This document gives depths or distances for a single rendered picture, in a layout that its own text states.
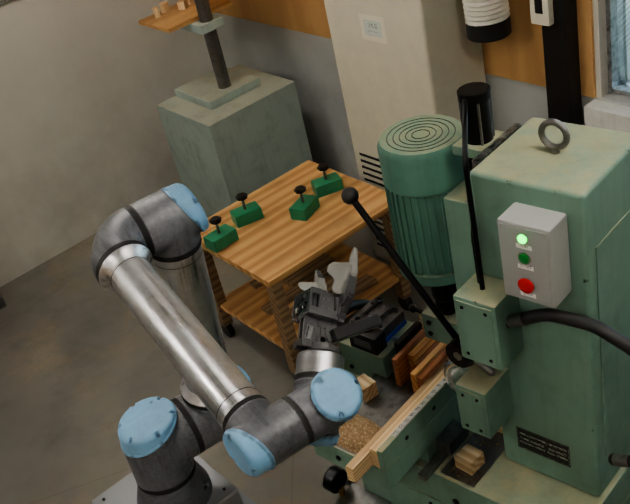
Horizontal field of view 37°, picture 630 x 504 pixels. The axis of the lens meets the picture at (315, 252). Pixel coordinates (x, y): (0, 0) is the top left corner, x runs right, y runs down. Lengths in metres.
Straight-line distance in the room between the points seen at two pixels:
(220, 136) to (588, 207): 2.71
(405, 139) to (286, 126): 2.50
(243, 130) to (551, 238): 2.75
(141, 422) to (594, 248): 1.16
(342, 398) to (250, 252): 1.93
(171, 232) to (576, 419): 0.87
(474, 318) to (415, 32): 1.78
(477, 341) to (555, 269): 0.25
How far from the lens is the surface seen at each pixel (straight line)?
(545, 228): 1.57
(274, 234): 3.53
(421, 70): 3.43
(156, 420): 2.28
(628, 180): 1.73
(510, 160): 1.69
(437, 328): 2.09
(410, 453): 2.06
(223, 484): 2.46
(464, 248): 1.84
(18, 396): 4.13
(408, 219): 1.87
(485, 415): 1.90
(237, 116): 4.15
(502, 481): 2.09
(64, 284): 4.71
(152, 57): 4.98
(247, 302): 3.82
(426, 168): 1.79
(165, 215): 1.91
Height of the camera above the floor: 2.35
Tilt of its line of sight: 33 degrees down
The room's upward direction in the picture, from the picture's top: 14 degrees counter-clockwise
